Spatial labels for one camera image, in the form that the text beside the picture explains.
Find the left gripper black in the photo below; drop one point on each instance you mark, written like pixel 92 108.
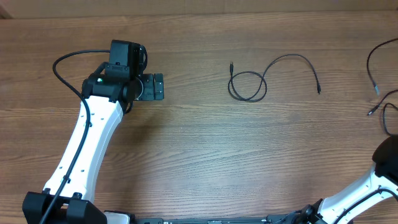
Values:
pixel 149 93

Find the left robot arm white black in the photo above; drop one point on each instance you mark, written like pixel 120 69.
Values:
pixel 106 96

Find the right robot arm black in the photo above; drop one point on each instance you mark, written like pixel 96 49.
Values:
pixel 376 185

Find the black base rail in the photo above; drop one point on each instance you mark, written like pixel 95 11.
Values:
pixel 217 221

